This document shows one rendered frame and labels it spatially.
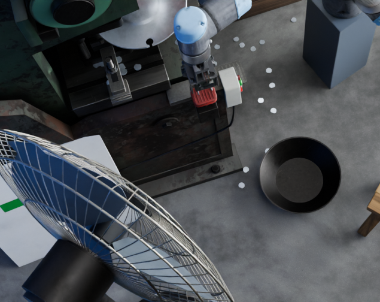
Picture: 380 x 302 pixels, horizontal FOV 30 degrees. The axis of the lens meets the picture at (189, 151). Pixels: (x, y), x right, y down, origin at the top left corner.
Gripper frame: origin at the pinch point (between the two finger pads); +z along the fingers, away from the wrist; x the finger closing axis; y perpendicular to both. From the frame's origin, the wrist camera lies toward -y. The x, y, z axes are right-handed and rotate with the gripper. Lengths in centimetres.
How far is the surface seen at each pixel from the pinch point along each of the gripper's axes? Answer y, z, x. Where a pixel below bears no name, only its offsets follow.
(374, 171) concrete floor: 15, 85, 56
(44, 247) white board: 7, 78, -70
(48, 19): -2, -46, -29
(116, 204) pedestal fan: 45, -54, -24
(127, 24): -28.1, 6.5, -15.0
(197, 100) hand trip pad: 1.3, 8.8, -2.2
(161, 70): -14.3, 14.2, -9.3
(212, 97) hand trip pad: 1.7, 8.8, 2.2
